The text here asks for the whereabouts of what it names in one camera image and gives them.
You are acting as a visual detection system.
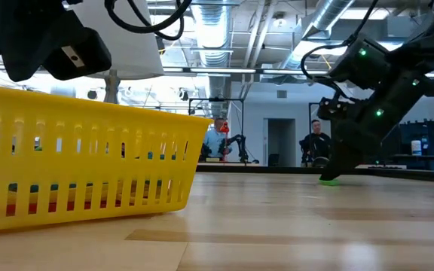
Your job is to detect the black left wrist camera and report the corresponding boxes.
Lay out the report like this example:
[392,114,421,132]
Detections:
[42,26,113,81]

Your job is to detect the yellow slotted plastic basket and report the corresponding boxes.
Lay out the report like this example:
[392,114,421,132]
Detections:
[0,83,214,233]

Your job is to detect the person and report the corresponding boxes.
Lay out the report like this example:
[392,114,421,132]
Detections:
[298,119,333,167]
[200,117,234,160]

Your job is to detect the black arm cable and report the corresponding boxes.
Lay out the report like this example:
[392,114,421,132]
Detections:
[300,0,381,100]
[103,0,194,41]

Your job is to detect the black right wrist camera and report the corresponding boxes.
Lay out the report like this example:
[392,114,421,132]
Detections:
[316,96,354,122]

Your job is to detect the black aluminium table frame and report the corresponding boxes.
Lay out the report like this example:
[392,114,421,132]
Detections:
[195,163,434,185]

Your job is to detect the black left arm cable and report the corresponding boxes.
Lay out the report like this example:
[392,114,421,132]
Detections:
[103,0,194,41]

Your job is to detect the silver ceiling duct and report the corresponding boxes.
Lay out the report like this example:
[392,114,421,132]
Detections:
[276,0,356,73]
[191,0,234,118]

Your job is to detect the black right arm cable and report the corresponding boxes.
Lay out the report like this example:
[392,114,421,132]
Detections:
[300,0,381,100]

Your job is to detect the white shade chrome table lamp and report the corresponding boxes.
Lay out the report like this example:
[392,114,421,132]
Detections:
[69,0,165,105]

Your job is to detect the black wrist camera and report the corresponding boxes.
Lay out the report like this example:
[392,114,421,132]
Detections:
[316,96,354,122]
[42,26,113,81]

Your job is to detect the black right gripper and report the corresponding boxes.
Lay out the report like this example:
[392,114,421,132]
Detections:
[319,88,429,182]

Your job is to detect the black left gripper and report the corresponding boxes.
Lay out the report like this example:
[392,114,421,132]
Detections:
[0,0,88,83]

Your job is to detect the black background rig frame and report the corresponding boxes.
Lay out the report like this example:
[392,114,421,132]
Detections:
[187,96,246,164]

